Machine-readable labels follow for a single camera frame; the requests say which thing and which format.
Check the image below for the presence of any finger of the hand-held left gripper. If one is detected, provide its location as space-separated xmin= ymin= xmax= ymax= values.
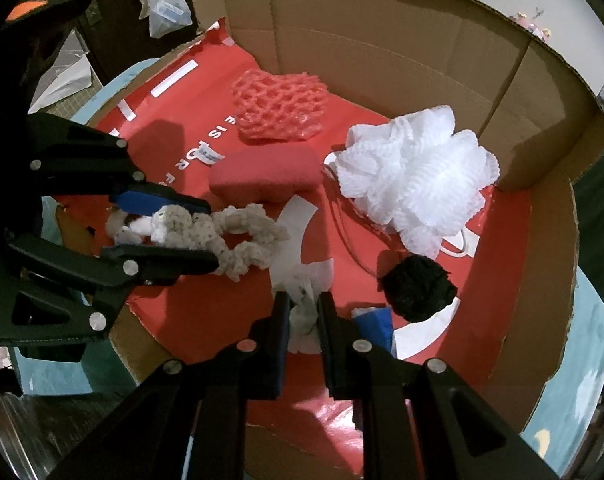
xmin=24 ymin=111 xmax=213 ymax=217
xmin=0 ymin=240 xmax=221 ymax=347

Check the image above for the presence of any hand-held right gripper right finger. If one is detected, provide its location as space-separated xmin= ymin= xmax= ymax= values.
xmin=316 ymin=291 xmax=560 ymax=480

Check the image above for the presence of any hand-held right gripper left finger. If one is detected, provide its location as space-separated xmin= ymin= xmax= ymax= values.
xmin=47 ymin=291 xmax=293 ymax=480

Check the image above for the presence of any small white plush toy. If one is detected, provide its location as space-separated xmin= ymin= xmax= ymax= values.
xmin=104 ymin=208 xmax=155 ymax=247

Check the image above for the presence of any white sock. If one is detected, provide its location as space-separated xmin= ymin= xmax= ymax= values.
xmin=274 ymin=272 xmax=327 ymax=355

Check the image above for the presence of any blue cloth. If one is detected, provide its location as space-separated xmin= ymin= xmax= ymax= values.
xmin=352 ymin=306 xmax=395 ymax=356

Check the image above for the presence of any beige crocheted scrunchie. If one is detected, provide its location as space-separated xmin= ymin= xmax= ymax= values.
xmin=149 ymin=202 xmax=290 ymax=283

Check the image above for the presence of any black fluffy scrunchie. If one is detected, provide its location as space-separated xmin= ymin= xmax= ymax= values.
xmin=383 ymin=254 xmax=458 ymax=323

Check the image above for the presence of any red sponge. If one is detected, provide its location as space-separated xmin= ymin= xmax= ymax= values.
xmin=208 ymin=147 xmax=321 ymax=207

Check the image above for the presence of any brown cardboard box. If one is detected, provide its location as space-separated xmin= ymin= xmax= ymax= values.
xmin=57 ymin=0 xmax=604 ymax=480

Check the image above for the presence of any dark brown door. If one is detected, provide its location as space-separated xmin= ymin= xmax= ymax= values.
xmin=72 ymin=0 xmax=197 ymax=86

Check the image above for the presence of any red paper bag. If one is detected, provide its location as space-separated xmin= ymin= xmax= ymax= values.
xmin=54 ymin=17 xmax=535 ymax=478

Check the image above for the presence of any pink foam fruit net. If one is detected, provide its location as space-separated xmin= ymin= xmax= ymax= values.
xmin=231 ymin=70 xmax=329 ymax=142

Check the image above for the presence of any clear plastic bag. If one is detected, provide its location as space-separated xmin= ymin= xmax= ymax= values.
xmin=139 ymin=0 xmax=193 ymax=39

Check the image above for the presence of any white mesh bath pouf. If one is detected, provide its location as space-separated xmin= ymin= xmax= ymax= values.
xmin=332 ymin=105 xmax=501 ymax=260

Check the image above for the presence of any dark cloth-covered side table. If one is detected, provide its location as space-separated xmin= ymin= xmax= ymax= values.
xmin=572 ymin=135 xmax=604 ymax=281

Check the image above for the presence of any pink plush toy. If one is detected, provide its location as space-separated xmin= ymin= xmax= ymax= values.
xmin=512 ymin=7 xmax=552 ymax=41

